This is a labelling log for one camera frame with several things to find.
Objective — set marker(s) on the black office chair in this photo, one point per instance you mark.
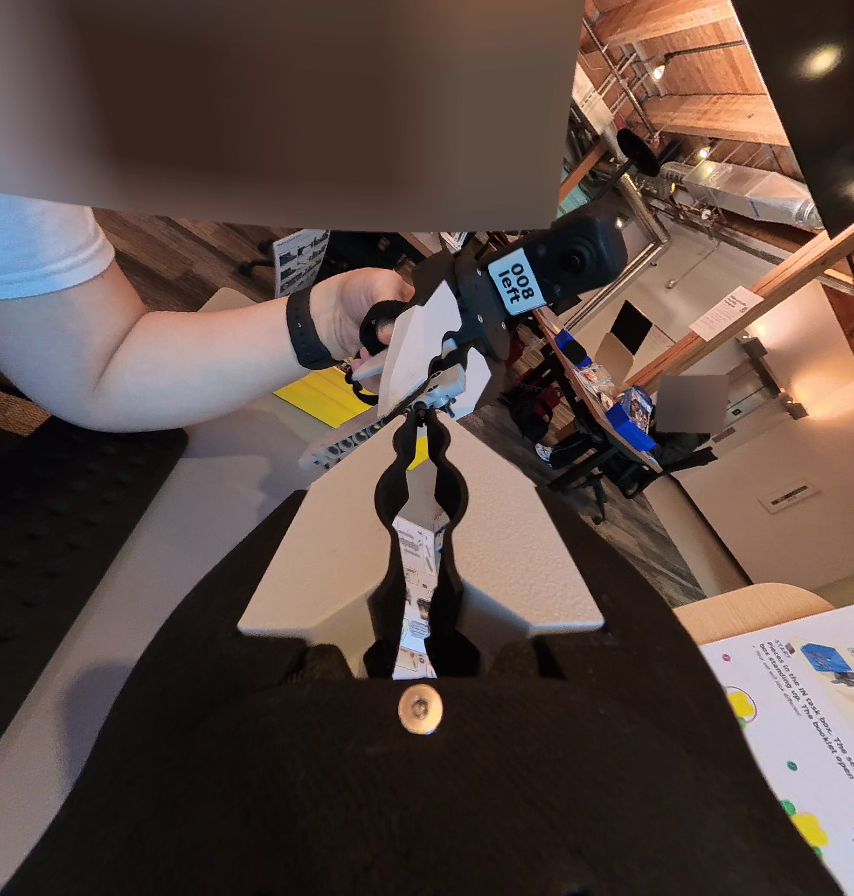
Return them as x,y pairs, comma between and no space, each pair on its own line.
608,476

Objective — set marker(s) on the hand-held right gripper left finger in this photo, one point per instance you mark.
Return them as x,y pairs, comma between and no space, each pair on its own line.
315,560

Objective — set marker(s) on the light grey perforated beam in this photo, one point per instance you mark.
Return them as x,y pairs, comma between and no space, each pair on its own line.
343,444

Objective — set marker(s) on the clear plastic container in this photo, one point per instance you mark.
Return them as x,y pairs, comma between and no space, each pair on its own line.
595,383

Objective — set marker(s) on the large blue plastic bin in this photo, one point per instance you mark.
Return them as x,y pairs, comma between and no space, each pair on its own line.
626,430

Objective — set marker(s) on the black studded mat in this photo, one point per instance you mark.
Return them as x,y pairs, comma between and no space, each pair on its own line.
63,532

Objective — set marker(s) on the white paper sign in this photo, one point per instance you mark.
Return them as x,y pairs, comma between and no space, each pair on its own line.
724,313

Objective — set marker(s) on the black wristband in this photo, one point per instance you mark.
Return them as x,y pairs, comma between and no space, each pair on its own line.
301,336

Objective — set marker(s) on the blue bin with black pouch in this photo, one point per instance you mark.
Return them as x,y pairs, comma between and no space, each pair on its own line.
572,348

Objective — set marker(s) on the white instruction sheet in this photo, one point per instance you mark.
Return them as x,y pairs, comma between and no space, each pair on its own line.
804,735

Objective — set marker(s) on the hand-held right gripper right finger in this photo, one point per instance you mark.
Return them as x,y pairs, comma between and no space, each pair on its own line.
518,560

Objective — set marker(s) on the person's left forearm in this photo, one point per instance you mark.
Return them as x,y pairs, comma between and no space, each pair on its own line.
154,364

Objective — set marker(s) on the black-and-white printed sheet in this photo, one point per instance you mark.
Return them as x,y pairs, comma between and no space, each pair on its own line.
301,262

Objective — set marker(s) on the colourful blue toy box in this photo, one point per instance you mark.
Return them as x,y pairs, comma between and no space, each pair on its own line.
636,402

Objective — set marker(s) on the tan wooden board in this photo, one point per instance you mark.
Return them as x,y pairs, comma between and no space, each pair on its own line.
748,609

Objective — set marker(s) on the grey desk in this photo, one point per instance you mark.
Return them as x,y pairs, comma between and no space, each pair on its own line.
224,455

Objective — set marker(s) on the wood-edged desk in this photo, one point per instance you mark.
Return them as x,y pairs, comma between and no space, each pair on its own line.
629,455

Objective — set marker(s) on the yellow plastic bin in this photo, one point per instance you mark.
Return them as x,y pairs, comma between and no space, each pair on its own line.
322,395

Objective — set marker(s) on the black monitor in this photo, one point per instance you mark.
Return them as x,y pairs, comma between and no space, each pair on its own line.
818,112

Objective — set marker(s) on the white wall sign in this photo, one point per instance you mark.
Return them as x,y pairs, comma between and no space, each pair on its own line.
789,497

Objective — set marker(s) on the person's left hand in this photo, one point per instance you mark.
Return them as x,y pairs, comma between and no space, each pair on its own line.
336,315

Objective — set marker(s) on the person in white sleeve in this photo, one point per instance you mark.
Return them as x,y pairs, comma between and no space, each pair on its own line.
35,245

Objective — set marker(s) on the white instruction booklet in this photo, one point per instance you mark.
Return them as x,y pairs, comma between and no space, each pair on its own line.
413,560

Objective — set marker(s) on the tan board with black panel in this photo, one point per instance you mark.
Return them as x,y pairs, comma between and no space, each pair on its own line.
626,329

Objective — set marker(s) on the black disc on pole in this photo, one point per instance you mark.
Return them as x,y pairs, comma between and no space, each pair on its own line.
638,150

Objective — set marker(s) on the silver ventilation duct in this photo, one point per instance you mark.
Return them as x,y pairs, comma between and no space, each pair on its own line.
741,192

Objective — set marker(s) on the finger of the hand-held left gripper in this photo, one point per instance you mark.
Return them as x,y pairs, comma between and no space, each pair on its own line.
420,343
483,378

